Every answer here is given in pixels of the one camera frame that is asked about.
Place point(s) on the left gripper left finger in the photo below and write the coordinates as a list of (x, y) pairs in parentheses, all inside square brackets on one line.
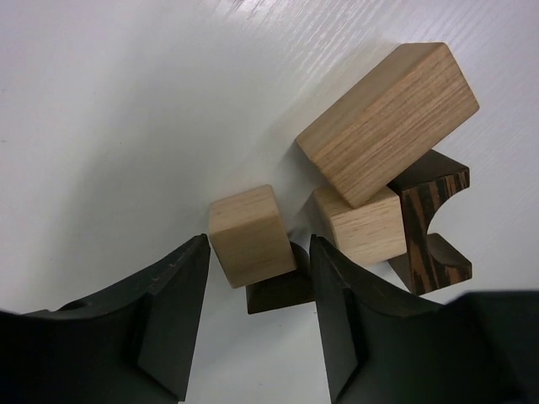
[(132, 342)]

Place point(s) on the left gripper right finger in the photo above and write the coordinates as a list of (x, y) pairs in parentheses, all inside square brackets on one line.
[(382, 344)]

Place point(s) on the light wood cube block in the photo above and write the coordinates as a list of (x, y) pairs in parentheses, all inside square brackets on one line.
[(366, 235), (249, 237)]

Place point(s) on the long light wood block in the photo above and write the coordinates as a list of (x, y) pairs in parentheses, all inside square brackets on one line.
[(409, 102)]

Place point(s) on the dark wood quarter-round block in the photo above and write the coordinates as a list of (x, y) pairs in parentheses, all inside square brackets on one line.
[(286, 290)]

